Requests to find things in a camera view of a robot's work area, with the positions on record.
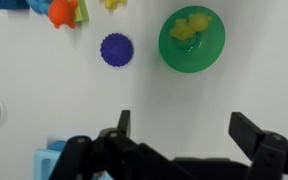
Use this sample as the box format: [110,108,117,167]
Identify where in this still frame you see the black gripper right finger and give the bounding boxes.
[228,112,265,160]

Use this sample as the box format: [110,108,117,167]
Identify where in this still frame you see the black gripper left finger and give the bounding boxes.
[117,110,131,137]

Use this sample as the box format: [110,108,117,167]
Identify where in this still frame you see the yellow rubber duck toy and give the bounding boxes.
[169,13,212,41]

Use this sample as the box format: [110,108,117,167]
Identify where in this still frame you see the blue toy sink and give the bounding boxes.
[33,140,113,180]

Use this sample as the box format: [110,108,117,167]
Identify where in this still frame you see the green plastic bowl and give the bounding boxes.
[158,6,226,73]

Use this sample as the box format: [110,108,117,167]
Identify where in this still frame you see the yellow spiky star toy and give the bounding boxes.
[104,0,127,10]

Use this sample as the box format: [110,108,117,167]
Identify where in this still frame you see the orange rubber animal toy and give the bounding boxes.
[48,0,79,29]

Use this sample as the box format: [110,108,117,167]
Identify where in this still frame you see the light blue rubber toy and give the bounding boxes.
[26,0,51,15]

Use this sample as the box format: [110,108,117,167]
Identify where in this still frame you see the purple spiky ball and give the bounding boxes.
[100,33,134,67]

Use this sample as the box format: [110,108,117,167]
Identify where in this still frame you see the light green soft block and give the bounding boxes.
[74,0,89,22]

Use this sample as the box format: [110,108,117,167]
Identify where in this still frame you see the dark blue soft cube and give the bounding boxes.
[0,0,29,10]

